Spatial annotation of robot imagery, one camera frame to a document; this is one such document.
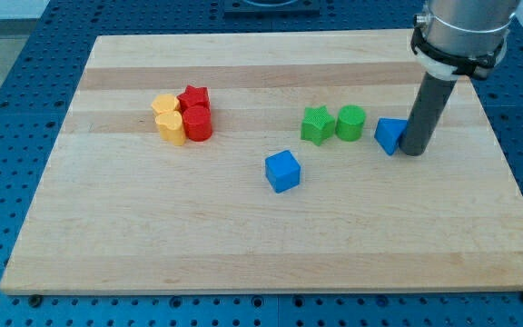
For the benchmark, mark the blue triangle block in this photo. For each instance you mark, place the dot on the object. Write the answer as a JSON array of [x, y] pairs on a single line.
[[388, 132]]

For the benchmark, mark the green cylinder block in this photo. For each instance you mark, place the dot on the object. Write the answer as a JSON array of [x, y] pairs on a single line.
[[350, 123]]

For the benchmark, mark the blue cube block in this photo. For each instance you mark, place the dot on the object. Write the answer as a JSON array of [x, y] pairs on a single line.
[[282, 171]]

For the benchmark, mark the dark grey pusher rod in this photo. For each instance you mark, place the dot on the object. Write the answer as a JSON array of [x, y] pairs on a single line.
[[430, 102]]

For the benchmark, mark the red cylinder block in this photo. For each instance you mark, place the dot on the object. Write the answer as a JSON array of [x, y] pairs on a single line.
[[197, 123]]

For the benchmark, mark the wooden board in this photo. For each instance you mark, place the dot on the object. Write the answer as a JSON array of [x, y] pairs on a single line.
[[118, 210]]

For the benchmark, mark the green star block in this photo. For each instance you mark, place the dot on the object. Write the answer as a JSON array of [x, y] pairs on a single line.
[[317, 125]]

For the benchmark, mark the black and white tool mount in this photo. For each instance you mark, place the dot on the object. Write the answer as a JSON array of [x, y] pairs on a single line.
[[448, 51]]

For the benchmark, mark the red star block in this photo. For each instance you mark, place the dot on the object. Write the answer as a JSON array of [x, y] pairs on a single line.
[[194, 96]]

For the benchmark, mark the yellow hexagon block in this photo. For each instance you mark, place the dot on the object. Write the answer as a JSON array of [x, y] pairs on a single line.
[[165, 103]]

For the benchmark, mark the yellow heart block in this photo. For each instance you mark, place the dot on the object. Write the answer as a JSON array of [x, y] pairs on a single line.
[[170, 127]]

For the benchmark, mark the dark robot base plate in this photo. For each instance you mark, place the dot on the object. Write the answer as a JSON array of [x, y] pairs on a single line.
[[234, 8]]

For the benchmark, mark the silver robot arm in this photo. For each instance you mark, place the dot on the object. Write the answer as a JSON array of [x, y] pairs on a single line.
[[473, 14]]

